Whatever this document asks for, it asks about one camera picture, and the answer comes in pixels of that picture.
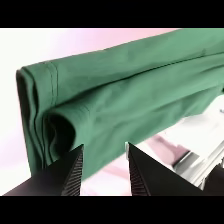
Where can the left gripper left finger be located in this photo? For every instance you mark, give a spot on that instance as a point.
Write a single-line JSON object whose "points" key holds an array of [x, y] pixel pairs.
{"points": [[56, 178]]}

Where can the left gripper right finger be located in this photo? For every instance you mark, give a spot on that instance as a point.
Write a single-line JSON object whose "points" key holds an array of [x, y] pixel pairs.
{"points": [[156, 176]]}

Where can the green T-shirt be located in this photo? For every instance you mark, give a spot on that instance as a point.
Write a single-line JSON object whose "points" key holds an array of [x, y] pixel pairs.
{"points": [[113, 100]]}

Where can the silver frame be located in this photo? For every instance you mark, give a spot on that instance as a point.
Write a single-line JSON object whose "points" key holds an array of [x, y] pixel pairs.
{"points": [[203, 166]]}

